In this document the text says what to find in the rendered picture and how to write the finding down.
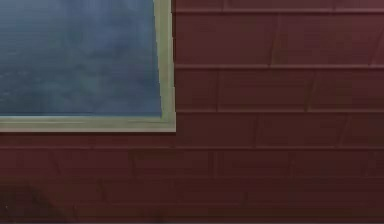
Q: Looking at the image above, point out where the window with pale green frame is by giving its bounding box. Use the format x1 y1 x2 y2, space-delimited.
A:
0 0 177 134

